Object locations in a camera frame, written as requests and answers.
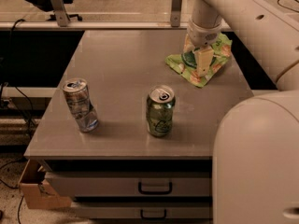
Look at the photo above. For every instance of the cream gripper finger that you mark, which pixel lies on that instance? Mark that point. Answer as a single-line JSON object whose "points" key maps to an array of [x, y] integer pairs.
{"points": [[188, 45], [203, 57]]}

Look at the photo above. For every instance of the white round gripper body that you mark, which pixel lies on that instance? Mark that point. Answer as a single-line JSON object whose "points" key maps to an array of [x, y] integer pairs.
{"points": [[203, 36]]}

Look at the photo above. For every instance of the green rice chip bag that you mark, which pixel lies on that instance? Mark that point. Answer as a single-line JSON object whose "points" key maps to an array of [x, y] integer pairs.
{"points": [[185, 65]]}

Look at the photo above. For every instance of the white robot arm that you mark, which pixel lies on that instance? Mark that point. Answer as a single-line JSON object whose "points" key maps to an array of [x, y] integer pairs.
{"points": [[255, 170]]}

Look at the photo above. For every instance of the green soda can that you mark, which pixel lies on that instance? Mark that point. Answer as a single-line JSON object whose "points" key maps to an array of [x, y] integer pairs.
{"points": [[159, 110]]}

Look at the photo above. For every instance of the crushed silver soda can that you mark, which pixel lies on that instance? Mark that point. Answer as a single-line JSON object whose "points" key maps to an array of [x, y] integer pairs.
{"points": [[76, 94]]}

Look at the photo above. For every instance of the grey drawer cabinet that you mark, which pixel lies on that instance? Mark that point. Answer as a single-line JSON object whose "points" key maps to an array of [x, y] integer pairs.
{"points": [[121, 67]]}

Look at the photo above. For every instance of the upper grey drawer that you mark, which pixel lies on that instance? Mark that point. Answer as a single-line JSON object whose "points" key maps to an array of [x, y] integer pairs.
{"points": [[130, 184]]}

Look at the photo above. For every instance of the grey drawer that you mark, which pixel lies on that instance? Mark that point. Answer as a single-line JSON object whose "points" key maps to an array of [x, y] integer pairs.
{"points": [[144, 211], [130, 184]]}

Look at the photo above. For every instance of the lower grey drawer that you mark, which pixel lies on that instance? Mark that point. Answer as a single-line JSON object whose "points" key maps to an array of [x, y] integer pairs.
{"points": [[144, 211]]}

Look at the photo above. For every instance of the cardboard box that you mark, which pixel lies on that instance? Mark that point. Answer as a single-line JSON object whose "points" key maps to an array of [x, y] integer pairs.
{"points": [[37, 191]]}

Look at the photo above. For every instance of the middle metal bracket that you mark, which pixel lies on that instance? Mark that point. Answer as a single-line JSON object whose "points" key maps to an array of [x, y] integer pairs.
{"points": [[175, 13]]}

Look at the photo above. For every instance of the metal bracket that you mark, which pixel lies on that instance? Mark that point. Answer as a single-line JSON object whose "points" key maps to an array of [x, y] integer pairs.
{"points": [[175, 13], [60, 13]]}

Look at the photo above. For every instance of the left metal bracket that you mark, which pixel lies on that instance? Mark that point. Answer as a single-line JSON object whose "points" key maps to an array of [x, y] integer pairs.
{"points": [[60, 13]]}

